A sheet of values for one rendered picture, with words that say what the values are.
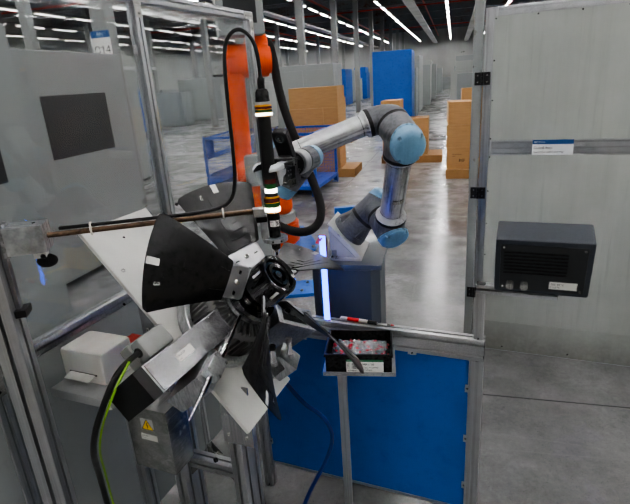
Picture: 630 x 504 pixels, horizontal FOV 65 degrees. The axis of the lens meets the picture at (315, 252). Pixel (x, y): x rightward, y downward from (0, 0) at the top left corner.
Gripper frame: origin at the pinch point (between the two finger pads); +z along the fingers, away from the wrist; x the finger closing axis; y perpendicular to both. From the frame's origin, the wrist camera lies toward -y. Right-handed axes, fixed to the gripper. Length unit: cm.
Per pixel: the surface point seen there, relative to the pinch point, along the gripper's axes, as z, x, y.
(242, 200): -7.6, 11.9, 10.9
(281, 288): 10.2, -7.7, 29.3
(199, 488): 9, 30, 107
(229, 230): 1.4, 11.6, 17.4
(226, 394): 21, 6, 57
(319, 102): -748, 279, 12
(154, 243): 31.6, 11.9, 11.6
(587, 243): -32, -81, 26
